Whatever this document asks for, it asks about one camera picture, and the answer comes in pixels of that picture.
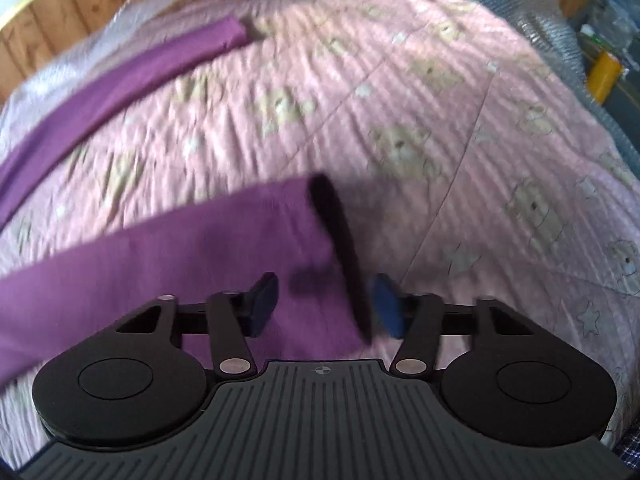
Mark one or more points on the blue checkered cloth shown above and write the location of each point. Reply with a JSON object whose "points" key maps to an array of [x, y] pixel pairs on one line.
{"points": [[627, 452]]}

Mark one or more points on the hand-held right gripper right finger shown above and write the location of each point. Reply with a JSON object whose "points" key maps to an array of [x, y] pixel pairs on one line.
{"points": [[388, 307]]}

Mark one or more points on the yellow bottle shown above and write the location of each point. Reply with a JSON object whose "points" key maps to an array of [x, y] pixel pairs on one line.
{"points": [[604, 74]]}

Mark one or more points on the clear plastic bag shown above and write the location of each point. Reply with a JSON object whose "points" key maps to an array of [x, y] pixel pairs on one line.
{"points": [[611, 14]]}

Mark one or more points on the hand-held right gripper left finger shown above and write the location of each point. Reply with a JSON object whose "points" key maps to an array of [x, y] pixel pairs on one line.
{"points": [[263, 304]]}

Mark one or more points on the purple garment with black cuff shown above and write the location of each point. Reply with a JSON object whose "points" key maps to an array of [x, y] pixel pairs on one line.
{"points": [[165, 265]]}

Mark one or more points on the pink bear print blanket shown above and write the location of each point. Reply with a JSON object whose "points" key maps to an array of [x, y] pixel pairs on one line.
{"points": [[400, 135]]}

